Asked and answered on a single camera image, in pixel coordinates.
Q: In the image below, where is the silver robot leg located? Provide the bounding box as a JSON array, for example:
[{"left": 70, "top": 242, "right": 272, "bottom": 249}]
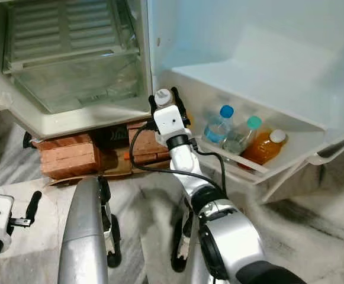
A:
[
  {"left": 57, "top": 176, "right": 124, "bottom": 284},
  {"left": 171, "top": 189, "right": 214, "bottom": 284}
]

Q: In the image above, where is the white-capped pale bottle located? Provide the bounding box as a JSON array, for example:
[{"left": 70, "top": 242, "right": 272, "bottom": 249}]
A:
[{"left": 154, "top": 88, "right": 173, "bottom": 107}]

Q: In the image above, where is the orange squeeze bottle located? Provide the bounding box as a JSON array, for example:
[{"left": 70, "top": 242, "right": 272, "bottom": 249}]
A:
[{"left": 240, "top": 129, "right": 288, "bottom": 166}]

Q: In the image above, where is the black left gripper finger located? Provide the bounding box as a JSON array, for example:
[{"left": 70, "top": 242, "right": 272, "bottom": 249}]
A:
[{"left": 25, "top": 191, "right": 43, "bottom": 223}]

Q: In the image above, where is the white slatted shelf cover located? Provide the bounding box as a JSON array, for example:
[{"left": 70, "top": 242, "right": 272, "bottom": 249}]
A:
[{"left": 3, "top": 0, "right": 142, "bottom": 75}]

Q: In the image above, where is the clear crisper drawer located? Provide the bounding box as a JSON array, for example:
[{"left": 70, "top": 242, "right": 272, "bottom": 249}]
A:
[{"left": 9, "top": 47, "right": 146, "bottom": 114}]

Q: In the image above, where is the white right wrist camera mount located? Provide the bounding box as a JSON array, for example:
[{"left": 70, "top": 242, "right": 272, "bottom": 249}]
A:
[{"left": 154, "top": 105, "right": 187, "bottom": 138}]

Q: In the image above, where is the silver left robot leg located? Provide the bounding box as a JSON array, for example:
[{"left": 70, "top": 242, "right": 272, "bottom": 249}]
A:
[{"left": 57, "top": 176, "right": 124, "bottom": 284}]

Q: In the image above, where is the teal-capped clear bottle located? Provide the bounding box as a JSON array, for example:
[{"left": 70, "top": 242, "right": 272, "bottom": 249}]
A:
[{"left": 222, "top": 115, "right": 262, "bottom": 156}]

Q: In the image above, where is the black fridge foot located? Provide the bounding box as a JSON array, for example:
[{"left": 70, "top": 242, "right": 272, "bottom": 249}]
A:
[{"left": 22, "top": 131, "right": 35, "bottom": 149}]

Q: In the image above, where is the white fridge door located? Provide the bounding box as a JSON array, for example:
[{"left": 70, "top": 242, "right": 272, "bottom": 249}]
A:
[{"left": 145, "top": 0, "right": 344, "bottom": 205}]

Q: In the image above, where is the blue-capped water bottle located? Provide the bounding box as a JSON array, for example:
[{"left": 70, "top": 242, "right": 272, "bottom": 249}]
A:
[{"left": 203, "top": 105, "right": 234, "bottom": 144}]

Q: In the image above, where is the red brick stack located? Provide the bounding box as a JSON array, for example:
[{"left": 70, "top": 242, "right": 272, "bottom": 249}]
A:
[
  {"left": 127, "top": 120, "right": 175, "bottom": 169},
  {"left": 38, "top": 133, "right": 100, "bottom": 180}
]

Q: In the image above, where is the white fridge cabinet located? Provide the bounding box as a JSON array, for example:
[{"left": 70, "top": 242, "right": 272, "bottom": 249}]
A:
[{"left": 0, "top": 0, "right": 157, "bottom": 140}]

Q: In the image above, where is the silver right robot leg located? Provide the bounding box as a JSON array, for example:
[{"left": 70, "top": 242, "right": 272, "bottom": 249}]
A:
[{"left": 171, "top": 189, "right": 214, "bottom": 284}]

